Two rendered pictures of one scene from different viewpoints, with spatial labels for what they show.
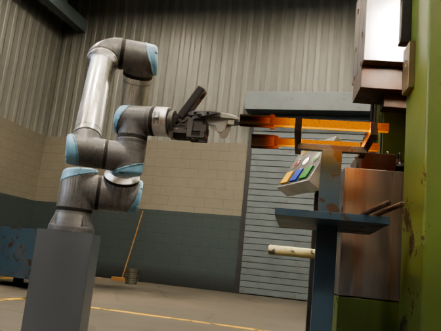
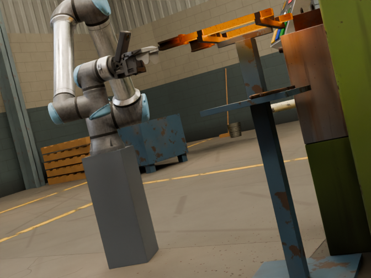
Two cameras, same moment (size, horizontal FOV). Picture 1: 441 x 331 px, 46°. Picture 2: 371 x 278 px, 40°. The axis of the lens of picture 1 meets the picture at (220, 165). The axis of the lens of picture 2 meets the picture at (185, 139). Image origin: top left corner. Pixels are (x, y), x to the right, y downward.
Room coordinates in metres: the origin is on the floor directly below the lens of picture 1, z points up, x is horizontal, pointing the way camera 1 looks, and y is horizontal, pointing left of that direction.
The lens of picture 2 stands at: (-0.28, -0.60, 0.70)
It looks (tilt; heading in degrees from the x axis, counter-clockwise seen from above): 3 degrees down; 17
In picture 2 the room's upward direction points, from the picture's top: 13 degrees counter-clockwise
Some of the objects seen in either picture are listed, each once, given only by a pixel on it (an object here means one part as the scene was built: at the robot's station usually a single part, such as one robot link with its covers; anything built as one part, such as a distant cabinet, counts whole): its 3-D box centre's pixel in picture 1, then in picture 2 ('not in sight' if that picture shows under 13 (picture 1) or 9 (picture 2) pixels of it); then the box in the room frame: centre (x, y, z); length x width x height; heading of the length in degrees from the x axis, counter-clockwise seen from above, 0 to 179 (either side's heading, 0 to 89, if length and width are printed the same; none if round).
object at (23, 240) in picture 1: (31, 257); (139, 146); (6.91, 2.34, 0.36); 1.21 x 0.81 x 0.72; 62
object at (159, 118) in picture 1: (163, 121); (109, 68); (1.53, 0.19, 0.94); 0.10 x 0.05 x 0.09; 170
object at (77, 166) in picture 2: not in sight; (83, 157); (8.10, 3.97, 0.35); 1.26 x 0.88 x 0.70; 74
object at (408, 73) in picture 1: (408, 68); not in sight; (1.71, -0.62, 1.27); 0.09 x 0.02 x 0.17; 174
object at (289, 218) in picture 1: (327, 222); (259, 100); (1.56, -0.34, 0.69); 0.40 x 0.30 x 0.02; 171
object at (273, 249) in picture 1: (316, 254); (310, 100); (2.39, -0.48, 0.62); 0.44 x 0.05 x 0.05; 84
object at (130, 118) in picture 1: (136, 121); (91, 74); (1.54, 0.27, 0.94); 0.12 x 0.09 x 0.10; 80
